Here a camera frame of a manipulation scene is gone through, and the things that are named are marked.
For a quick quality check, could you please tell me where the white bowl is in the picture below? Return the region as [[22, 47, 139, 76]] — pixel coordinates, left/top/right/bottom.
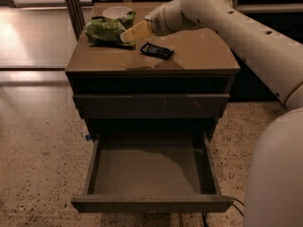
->
[[102, 7, 132, 20]]

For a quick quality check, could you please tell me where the black snack bar wrapper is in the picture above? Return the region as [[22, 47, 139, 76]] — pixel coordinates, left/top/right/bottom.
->
[[140, 43, 174, 60]]

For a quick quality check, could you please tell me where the green rice chip bag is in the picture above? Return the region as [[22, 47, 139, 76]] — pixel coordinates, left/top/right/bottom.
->
[[84, 9, 136, 47]]

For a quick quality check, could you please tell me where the open lower drawer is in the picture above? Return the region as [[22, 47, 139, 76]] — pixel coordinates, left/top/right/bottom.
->
[[71, 131, 234, 213]]

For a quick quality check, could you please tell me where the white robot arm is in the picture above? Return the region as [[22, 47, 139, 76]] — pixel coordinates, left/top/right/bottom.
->
[[121, 0, 303, 227]]

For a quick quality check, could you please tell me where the black floor cable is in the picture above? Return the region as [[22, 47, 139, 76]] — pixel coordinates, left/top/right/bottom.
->
[[202, 198, 245, 227]]

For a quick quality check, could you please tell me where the brown drawer cabinet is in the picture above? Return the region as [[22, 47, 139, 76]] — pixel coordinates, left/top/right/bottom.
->
[[64, 1, 241, 141]]

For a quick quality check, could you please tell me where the blue tape piece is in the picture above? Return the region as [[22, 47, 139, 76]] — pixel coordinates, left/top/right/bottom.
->
[[85, 134, 92, 141]]

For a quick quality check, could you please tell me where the closed upper drawer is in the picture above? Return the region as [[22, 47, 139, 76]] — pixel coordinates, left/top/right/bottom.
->
[[74, 94, 229, 119]]

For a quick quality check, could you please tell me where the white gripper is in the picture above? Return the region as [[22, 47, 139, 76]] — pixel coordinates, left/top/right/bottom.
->
[[120, 6, 172, 43]]

